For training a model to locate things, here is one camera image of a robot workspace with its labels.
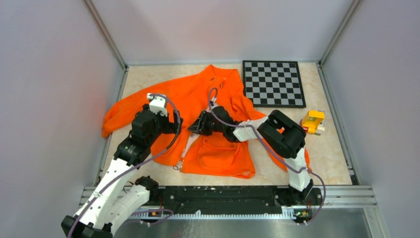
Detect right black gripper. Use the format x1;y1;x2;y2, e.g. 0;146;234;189
188;111;225;137

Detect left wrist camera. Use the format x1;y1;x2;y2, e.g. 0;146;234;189
147;93;168;117

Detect orange zip jacket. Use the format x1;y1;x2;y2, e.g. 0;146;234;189
102;64;311;179

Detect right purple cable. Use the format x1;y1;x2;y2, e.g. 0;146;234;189
208;87;326;226

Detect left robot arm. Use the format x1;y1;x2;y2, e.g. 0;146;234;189
61;110;182;238

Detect aluminium front rail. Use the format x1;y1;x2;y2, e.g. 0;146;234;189
78;185;378;221

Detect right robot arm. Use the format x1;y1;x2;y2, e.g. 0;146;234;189
188;106;314;206

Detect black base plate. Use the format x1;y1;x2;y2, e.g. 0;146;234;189
147;185;322;215

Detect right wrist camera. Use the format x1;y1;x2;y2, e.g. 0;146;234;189
208;98;219;112

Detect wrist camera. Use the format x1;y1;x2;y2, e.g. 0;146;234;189
147;93;168;117
208;98;219;112

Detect black white checkerboard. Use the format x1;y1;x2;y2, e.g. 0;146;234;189
242;60;306;108

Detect yellow red toy blocks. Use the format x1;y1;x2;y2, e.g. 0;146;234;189
300;110;325;135

